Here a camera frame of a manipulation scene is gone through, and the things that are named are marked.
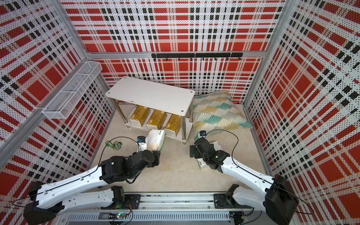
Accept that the white tissue pack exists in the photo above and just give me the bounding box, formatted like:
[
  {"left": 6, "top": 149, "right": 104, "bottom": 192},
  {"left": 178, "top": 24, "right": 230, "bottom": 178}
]
[
  {"left": 146, "top": 129, "right": 167, "bottom": 151},
  {"left": 211, "top": 141, "right": 223, "bottom": 151},
  {"left": 197, "top": 158, "right": 207, "bottom": 170}
]

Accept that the green figure keychain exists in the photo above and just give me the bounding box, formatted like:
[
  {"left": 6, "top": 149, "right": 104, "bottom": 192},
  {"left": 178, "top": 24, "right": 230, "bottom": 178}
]
[{"left": 106, "top": 141, "right": 122, "bottom": 151}]

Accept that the black wall hook rail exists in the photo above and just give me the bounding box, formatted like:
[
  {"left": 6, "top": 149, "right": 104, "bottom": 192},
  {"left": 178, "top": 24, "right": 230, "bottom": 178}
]
[{"left": 151, "top": 52, "right": 243, "bottom": 60}]

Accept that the gold tissue pack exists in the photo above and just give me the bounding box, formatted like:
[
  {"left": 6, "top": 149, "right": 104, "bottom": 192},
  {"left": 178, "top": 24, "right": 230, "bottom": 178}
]
[
  {"left": 164, "top": 114, "right": 181, "bottom": 137},
  {"left": 129, "top": 106, "right": 150, "bottom": 127},
  {"left": 146, "top": 110, "right": 167, "bottom": 130}
]

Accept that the white wire mesh basket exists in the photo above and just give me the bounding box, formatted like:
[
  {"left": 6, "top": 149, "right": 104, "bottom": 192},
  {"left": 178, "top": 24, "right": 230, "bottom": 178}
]
[{"left": 42, "top": 61, "right": 102, "bottom": 120}]

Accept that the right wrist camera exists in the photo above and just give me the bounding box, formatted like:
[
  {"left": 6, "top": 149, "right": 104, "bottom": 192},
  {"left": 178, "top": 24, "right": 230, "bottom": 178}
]
[{"left": 199, "top": 130, "right": 207, "bottom": 138}]

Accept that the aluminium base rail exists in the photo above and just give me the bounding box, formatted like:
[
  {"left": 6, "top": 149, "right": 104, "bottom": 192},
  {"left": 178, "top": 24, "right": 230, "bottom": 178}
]
[{"left": 54, "top": 192, "right": 253, "bottom": 225}]

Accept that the white two-tier shelf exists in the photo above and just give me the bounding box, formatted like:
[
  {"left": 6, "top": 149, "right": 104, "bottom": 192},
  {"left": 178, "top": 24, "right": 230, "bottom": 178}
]
[{"left": 106, "top": 77, "right": 195, "bottom": 144}]

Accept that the green circuit board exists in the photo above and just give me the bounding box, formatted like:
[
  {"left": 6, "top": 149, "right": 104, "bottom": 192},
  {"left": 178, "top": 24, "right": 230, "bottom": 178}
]
[{"left": 108, "top": 213, "right": 128, "bottom": 221}]

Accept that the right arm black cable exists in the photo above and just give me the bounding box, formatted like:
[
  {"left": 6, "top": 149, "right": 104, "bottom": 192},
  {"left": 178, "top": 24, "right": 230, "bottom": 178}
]
[{"left": 203, "top": 129, "right": 315, "bottom": 215}]

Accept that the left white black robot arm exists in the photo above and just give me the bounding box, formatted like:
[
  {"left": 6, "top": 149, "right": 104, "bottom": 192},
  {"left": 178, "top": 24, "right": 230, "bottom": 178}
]
[{"left": 23, "top": 150, "right": 161, "bottom": 225}]

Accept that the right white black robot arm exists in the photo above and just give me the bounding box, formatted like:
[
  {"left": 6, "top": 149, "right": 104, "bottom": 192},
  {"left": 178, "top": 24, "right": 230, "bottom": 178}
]
[{"left": 189, "top": 137, "right": 299, "bottom": 225}]

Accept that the green gold patterned cushion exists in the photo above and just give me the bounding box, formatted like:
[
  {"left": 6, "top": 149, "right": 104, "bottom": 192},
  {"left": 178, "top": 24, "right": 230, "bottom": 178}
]
[{"left": 192, "top": 91, "right": 253, "bottom": 141}]

